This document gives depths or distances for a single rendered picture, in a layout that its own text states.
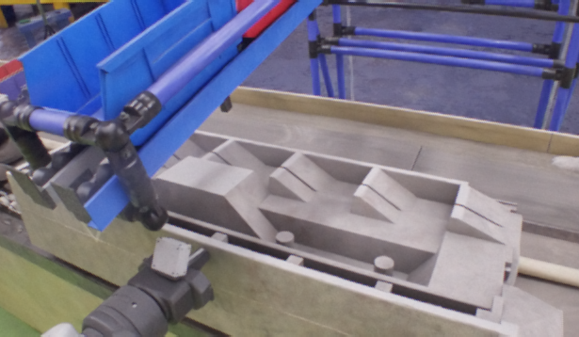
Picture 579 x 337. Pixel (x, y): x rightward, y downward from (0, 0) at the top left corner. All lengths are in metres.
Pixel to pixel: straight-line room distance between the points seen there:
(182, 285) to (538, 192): 0.90
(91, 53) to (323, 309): 0.50
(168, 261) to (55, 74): 0.30
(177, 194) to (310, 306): 0.37
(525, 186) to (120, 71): 0.99
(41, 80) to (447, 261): 0.64
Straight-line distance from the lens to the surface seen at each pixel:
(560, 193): 1.23
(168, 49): 0.60
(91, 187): 0.57
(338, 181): 0.93
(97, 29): 0.72
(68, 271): 1.13
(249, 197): 0.83
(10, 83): 2.11
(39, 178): 0.64
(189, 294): 0.62
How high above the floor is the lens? 1.47
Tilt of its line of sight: 36 degrees down
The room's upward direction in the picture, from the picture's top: 8 degrees counter-clockwise
